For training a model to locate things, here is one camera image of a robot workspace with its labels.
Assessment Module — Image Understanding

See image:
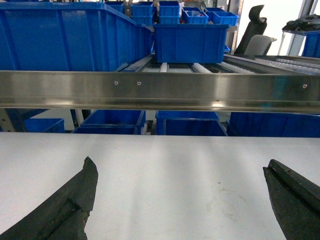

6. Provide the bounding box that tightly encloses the blue bin right on shelf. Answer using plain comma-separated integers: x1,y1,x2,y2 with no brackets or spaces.
302,31,320,58

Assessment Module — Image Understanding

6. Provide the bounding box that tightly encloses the blue bin under shelf right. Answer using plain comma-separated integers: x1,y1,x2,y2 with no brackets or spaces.
226,112,320,138

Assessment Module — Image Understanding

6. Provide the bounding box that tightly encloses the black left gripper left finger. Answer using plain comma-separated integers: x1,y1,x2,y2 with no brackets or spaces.
0,157,98,240

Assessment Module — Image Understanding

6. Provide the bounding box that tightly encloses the stainless steel roller shelf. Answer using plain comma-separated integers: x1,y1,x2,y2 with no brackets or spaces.
0,55,320,114

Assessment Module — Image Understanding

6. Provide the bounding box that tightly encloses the black office chair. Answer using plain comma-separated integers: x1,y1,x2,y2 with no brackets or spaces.
234,4,277,56

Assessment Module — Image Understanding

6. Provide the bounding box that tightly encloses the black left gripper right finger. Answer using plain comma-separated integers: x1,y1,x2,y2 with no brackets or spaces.
263,159,320,240

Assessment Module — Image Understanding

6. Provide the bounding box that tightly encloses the large blue bin left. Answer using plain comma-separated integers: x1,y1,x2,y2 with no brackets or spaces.
0,1,153,72

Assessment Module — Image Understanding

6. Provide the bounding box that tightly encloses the medium blue bin on shelf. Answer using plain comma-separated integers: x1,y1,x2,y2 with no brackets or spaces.
153,23,230,64

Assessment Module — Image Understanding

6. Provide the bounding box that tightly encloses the blue bin under shelf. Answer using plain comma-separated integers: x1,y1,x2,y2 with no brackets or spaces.
226,112,320,138
72,110,146,135
155,110,227,137

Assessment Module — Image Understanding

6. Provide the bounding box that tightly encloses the blue bin under shelf left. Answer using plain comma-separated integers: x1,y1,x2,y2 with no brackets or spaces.
72,110,146,135

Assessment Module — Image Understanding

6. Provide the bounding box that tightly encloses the blue bin under shelf centre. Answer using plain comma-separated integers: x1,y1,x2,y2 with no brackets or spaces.
155,110,227,137

